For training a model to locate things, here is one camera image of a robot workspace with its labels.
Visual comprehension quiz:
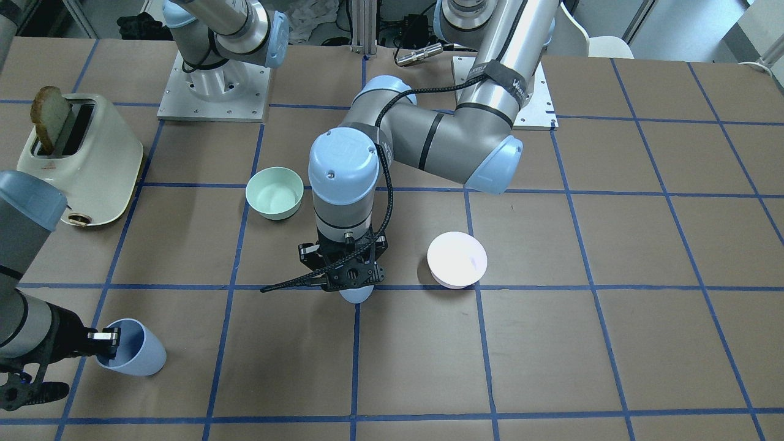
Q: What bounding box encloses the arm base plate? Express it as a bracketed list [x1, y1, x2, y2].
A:
[157, 53, 273, 123]
[451, 56, 559, 130]

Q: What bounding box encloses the blue cup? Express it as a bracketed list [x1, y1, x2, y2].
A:
[339, 285, 375, 304]
[95, 318, 167, 376]

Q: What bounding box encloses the toast slice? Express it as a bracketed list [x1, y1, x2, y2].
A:
[30, 86, 71, 156]

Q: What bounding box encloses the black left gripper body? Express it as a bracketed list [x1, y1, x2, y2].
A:
[298, 230, 388, 292]

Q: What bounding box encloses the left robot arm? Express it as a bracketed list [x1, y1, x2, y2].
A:
[281, 1, 560, 292]

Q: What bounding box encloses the cream white toaster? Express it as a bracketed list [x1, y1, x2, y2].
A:
[17, 92, 143, 227]

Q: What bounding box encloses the white chair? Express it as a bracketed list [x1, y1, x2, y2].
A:
[545, 3, 635, 59]

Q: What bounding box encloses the mint green bowl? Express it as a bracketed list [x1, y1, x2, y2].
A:
[244, 167, 304, 221]

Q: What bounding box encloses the aluminium frame post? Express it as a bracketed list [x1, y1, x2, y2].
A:
[347, 0, 379, 58]

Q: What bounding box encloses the pink bowl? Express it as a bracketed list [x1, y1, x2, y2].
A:
[426, 232, 488, 288]

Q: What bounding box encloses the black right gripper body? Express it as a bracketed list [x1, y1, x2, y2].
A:
[2, 306, 86, 411]

